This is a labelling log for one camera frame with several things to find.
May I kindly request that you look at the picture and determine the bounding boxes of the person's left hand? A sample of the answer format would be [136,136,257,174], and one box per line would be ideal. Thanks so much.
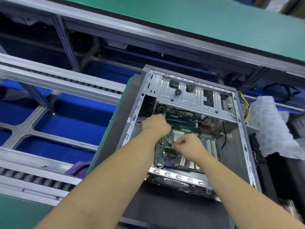
[140,114,172,140]

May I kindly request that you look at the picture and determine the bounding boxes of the person's right hand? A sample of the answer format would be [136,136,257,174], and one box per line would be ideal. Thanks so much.
[172,133,210,162]

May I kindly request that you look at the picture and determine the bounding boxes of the green motherboard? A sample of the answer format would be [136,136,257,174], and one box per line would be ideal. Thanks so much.
[152,106,220,171]

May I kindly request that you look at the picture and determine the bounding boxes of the black and silver computer case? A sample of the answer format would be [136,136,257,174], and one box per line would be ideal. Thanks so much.
[116,64,262,202]

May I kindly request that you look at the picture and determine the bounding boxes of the grey power supply unit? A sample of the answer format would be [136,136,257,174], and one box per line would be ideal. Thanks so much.
[238,91,258,130]

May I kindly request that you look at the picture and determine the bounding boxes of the person's right forearm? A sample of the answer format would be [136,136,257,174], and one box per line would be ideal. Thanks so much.
[197,150,305,229]

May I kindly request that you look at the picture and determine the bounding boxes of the person's left forearm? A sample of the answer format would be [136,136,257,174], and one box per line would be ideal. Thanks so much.
[33,132,161,229]

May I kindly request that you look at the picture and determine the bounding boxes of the white bubble wrap bag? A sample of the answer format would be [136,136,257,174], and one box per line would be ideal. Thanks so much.
[249,96,305,161]

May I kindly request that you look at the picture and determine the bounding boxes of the small purple object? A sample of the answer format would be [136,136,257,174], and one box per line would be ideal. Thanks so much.
[64,161,92,179]

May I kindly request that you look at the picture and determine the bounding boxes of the green conveyor belt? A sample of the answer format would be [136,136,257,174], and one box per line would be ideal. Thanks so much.
[52,0,305,62]

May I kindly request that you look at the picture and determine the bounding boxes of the black cable loop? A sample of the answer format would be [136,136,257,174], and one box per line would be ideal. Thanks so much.
[262,83,301,103]

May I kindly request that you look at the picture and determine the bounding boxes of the aluminium roller conveyor rail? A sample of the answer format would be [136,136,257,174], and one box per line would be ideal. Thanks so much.
[0,53,127,106]

